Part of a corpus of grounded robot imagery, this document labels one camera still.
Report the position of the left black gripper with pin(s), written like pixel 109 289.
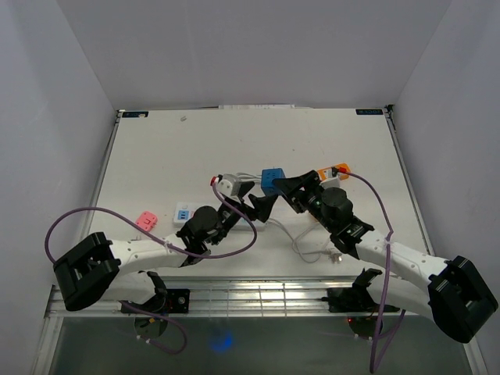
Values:
pixel 262 205

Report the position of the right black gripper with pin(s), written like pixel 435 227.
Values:
pixel 291 187

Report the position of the blue cube socket adapter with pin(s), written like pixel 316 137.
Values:
pixel 267 178

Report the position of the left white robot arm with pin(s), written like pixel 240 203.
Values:
pixel 99 268

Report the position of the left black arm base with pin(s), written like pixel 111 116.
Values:
pixel 171 301

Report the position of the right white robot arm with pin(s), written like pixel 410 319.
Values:
pixel 451 293

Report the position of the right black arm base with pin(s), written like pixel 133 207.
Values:
pixel 349 300

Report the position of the pink plug adapter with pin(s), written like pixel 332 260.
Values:
pixel 147 221

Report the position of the orange power strip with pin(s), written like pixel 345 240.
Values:
pixel 327 173

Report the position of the white multicolour power strip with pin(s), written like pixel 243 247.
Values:
pixel 185 211

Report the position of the right blue corner label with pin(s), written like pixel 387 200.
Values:
pixel 369 112

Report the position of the blue corner label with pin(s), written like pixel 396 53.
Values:
pixel 369 112
pixel 135 114

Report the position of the left blue corner label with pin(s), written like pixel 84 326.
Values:
pixel 135 114

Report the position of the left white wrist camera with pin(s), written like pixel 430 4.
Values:
pixel 232 185

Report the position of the aluminium rail frame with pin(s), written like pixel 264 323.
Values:
pixel 251 297

